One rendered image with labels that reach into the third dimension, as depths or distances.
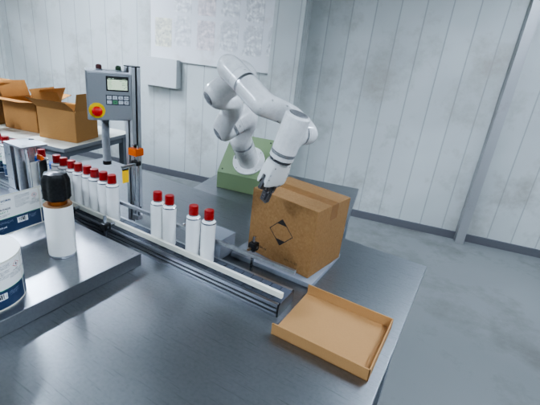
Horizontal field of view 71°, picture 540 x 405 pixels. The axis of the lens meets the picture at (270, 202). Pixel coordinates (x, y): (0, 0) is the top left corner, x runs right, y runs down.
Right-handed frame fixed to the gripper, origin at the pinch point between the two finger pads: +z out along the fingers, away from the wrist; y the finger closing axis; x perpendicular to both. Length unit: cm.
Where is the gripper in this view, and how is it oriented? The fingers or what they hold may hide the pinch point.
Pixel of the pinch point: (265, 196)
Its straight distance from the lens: 133.3
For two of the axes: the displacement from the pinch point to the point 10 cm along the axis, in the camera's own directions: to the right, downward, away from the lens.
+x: 6.3, 5.8, -5.2
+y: -7.1, 1.4, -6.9
